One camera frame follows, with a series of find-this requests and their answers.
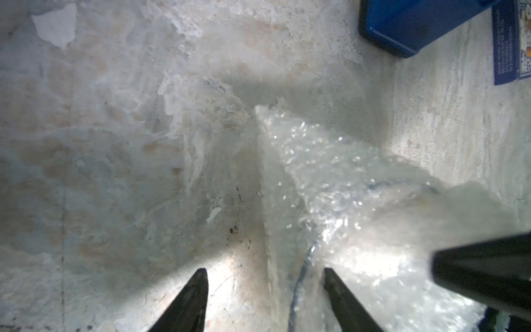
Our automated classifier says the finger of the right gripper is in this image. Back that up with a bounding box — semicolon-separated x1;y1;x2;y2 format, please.
431;233;530;321

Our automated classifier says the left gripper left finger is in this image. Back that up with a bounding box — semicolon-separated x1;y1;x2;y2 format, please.
148;268;209;332

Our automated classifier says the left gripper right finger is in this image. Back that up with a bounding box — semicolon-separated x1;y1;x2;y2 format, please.
324;268;383;332

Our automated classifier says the blue patterned ceramic bowl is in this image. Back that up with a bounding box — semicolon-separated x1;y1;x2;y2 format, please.
287;179;440;331

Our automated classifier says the clear bubble wrap sheet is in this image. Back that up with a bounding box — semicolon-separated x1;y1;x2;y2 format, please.
254;106;522;331

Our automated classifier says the small patterned card box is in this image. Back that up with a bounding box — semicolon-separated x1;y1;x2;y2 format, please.
492;0;530;86

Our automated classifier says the blue tape dispenser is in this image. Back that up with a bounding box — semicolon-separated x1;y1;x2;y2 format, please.
358;0;498;58

